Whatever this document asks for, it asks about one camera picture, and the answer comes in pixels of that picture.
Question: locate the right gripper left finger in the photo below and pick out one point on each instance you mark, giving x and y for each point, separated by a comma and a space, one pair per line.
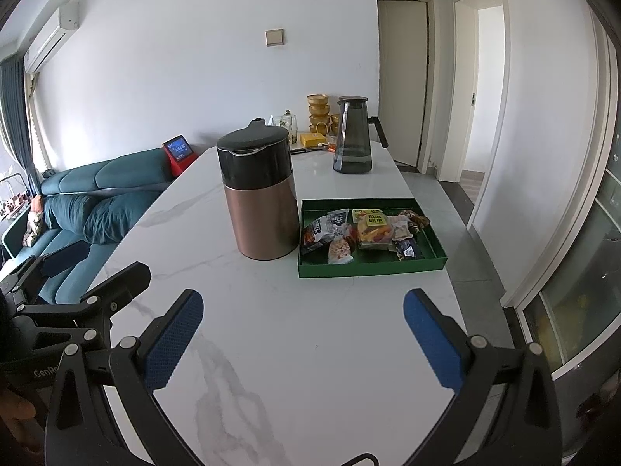
166, 339

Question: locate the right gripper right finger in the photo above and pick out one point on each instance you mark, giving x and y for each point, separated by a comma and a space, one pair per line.
439, 337

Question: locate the black snack packet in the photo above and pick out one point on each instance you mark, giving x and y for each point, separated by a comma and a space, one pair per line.
407, 249

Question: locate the clear pink candy packet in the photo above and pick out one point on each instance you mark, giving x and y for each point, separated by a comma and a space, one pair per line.
400, 227

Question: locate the dried fruit vegetable bag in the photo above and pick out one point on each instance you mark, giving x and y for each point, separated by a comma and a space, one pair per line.
373, 228

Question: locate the cream small snack packet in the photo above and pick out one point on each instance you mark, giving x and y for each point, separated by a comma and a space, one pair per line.
339, 252

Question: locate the white blue snack packet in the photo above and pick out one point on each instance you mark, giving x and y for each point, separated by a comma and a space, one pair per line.
339, 220

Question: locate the chocolate wafer packet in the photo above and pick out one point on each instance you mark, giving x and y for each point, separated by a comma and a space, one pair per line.
317, 234

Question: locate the person hand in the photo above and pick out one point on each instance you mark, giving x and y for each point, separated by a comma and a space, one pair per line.
15, 409

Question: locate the patterned pillow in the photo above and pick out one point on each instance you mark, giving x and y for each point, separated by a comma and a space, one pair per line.
34, 222

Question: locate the teal cushion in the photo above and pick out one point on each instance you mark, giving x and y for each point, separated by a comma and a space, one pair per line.
112, 218

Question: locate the teal sofa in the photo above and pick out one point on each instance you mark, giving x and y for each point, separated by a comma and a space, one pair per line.
68, 199

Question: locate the green tray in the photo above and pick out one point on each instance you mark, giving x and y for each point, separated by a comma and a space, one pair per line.
368, 262

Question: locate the red smart display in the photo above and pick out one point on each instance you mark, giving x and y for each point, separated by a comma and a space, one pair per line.
180, 154

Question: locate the copper thermos jug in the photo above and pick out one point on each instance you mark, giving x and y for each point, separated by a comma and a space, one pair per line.
259, 188

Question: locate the smoky glass pitcher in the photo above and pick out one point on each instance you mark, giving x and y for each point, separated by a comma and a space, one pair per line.
353, 145

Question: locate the blue curtain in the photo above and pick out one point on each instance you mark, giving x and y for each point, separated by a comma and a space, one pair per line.
15, 117

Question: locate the glass jar with lid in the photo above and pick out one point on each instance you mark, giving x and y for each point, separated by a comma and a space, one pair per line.
288, 121

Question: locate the stacked gold bowls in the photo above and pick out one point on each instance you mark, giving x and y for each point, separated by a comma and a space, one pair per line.
322, 119

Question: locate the white air conditioner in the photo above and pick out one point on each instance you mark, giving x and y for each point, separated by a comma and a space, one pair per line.
53, 34

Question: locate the white door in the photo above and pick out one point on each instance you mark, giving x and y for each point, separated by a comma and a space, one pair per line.
403, 49

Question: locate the wall switch panel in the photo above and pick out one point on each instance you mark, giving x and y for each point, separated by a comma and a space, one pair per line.
275, 37

